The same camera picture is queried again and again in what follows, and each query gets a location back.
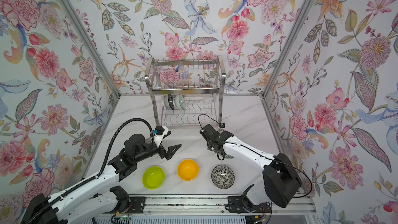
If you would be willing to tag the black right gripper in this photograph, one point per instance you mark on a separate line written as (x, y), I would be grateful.
(209, 146)

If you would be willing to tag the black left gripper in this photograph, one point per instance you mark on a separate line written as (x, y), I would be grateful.
(168, 156)

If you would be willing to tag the black white floral bowl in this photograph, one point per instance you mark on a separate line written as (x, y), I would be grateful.
(222, 176)

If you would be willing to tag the dark patterned bowl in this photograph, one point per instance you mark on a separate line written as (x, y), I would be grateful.
(168, 102)

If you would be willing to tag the pale green bowl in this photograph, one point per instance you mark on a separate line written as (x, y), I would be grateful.
(179, 102)

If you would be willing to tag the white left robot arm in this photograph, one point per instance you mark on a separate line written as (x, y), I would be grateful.
(100, 193)

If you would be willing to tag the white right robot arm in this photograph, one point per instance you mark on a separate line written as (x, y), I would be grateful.
(280, 178)

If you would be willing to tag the stainless steel dish rack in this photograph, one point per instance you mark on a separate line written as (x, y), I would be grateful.
(202, 84)

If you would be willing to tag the yellow bowl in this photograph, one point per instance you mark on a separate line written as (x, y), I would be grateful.
(188, 170)

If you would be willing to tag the lime green bowl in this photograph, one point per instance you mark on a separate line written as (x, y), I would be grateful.
(153, 178)

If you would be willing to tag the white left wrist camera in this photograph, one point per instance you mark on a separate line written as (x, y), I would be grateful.
(158, 134)

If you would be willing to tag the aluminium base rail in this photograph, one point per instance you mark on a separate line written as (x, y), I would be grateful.
(195, 205)

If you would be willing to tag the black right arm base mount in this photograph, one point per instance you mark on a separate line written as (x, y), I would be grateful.
(241, 204)

